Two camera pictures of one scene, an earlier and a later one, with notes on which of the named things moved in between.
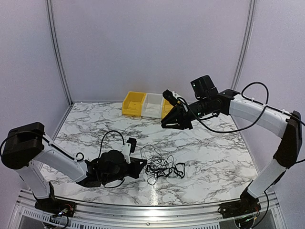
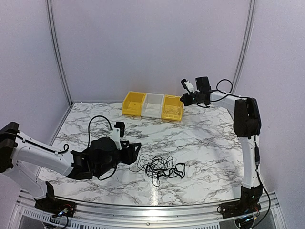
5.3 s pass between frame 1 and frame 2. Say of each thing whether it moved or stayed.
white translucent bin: stayed
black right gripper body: moved
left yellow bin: stayed
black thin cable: moved
